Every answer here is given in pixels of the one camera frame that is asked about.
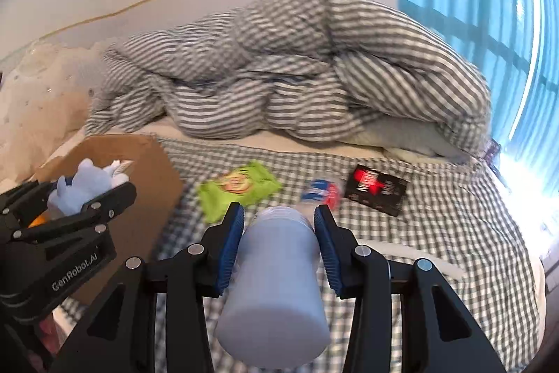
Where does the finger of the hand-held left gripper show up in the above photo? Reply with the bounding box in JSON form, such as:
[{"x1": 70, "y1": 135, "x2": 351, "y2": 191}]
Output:
[
  {"x1": 13, "y1": 182, "x2": 137, "y2": 243},
  {"x1": 0, "y1": 180, "x2": 57, "y2": 240}
]

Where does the green snack packet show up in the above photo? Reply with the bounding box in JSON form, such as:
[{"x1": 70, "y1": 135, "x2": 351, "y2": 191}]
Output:
[{"x1": 198, "y1": 161, "x2": 282, "y2": 224}]

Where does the beige dotted pillow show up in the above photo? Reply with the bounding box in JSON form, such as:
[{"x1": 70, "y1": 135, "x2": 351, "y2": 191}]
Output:
[{"x1": 0, "y1": 41, "x2": 110, "y2": 181}]

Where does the blue plush toy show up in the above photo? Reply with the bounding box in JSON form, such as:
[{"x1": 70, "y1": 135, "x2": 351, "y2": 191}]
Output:
[{"x1": 46, "y1": 158, "x2": 131, "y2": 221}]

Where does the white pillow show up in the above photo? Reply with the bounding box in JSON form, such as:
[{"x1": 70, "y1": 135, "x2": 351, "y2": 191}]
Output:
[{"x1": 362, "y1": 122, "x2": 468, "y2": 164}]

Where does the brown cardboard box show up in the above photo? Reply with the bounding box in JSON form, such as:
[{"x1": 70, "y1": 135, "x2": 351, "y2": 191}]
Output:
[{"x1": 28, "y1": 134, "x2": 184, "y2": 306}]

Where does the white bottle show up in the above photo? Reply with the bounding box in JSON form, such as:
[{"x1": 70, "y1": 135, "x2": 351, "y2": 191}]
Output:
[{"x1": 216, "y1": 205, "x2": 331, "y2": 370}]

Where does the black box red print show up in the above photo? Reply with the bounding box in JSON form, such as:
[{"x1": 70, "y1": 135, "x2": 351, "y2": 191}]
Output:
[{"x1": 344, "y1": 164, "x2": 411, "y2": 217}]

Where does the grey striped duvet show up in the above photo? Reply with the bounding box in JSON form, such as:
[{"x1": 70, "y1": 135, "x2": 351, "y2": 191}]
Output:
[{"x1": 85, "y1": 0, "x2": 492, "y2": 157}]

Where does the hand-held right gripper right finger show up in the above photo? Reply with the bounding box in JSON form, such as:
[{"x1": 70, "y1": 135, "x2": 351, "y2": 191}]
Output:
[{"x1": 313, "y1": 205, "x2": 503, "y2": 373}]

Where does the red and blue packet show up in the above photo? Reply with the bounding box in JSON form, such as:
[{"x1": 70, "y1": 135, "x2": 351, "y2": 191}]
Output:
[{"x1": 301, "y1": 177, "x2": 343, "y2": 210}]

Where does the checked bed sheet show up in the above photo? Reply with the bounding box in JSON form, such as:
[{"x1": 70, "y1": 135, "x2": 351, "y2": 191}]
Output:
[{"x1": 57, "y1": 137, "x2": 546, "y2": 373}]

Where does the white cable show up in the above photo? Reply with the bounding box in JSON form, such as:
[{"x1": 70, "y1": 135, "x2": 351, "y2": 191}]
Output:
[{"x1": 358, "y1": 241, "x2": 466, "y2": 280}]

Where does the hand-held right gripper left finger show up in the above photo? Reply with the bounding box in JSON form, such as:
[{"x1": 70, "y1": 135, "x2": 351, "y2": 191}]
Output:
[{"x1": 48, "y1": 202, "x2": 245, "y2": 373}]

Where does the white headboard gold trim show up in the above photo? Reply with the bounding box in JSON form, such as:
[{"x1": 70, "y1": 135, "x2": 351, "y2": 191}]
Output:
[{"x1": 0, "y1": 0, "x2": 400, "y2": 68}]

